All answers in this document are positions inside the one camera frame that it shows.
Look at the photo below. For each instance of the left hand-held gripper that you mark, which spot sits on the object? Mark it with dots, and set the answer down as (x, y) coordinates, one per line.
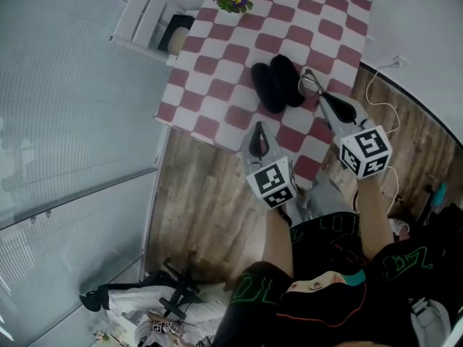
(269, 183)

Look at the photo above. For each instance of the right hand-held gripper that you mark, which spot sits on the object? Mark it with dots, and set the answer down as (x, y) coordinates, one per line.
(369, 150)

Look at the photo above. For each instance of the black-framed eyeglasses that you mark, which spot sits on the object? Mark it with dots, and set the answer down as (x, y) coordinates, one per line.
(307, 85)

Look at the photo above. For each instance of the black glasses case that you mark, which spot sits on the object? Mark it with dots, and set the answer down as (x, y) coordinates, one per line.
(276, 85)

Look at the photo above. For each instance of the person's right forearm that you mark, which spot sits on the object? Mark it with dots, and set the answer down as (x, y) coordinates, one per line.
(376, 215)

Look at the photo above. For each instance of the person's left forearm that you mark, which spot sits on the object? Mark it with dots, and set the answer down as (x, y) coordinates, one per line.
(280, 244)

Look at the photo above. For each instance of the dark wrist band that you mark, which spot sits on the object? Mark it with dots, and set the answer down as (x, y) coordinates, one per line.
(286, 219)

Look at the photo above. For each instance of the red white checkered tablecloth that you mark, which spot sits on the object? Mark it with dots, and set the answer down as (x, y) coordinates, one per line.
(231, 71)

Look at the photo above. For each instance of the grey fabric item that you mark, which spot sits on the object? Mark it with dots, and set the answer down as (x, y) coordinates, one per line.
(325, 201)

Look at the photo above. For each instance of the teal object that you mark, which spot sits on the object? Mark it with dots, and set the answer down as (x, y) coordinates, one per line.
(439, 195)

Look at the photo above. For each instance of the black and beige box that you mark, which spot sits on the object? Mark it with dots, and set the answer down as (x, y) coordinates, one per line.
(176, 34)

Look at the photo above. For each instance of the black office chair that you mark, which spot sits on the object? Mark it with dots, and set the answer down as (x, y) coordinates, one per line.
(173, 295)

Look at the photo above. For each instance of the white crumpled cloth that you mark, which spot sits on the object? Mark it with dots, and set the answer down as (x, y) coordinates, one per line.
(202, 309)

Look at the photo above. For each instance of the white chair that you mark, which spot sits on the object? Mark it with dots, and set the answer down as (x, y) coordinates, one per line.
(141, 16)

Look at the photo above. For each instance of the person's black printed clothing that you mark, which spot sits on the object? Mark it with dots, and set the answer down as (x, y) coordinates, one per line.
(325, 313)

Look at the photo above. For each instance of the window blind pane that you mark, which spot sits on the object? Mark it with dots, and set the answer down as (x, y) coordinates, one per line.
(72, 85)
(65, 259)

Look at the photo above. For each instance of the white wall socket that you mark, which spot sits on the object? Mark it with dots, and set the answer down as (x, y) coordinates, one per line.
(401, 61)

